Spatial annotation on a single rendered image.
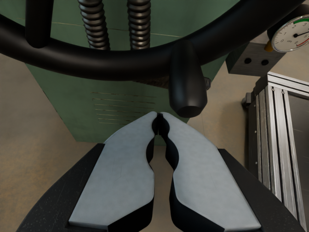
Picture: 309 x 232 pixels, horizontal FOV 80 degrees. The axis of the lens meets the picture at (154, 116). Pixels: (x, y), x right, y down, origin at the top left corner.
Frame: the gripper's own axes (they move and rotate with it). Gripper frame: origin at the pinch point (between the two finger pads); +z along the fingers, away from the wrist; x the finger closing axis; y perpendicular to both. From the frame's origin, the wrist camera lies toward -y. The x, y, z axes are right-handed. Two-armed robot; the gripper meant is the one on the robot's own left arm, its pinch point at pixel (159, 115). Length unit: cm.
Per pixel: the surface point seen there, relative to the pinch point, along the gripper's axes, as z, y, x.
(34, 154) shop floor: 48, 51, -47
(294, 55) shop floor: 123, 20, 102
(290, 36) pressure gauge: 18.7, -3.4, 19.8
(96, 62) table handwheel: 5.3, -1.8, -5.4
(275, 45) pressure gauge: 19.5, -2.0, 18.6
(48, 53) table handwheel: 4.8, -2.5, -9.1
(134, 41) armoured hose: 11.6, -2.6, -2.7
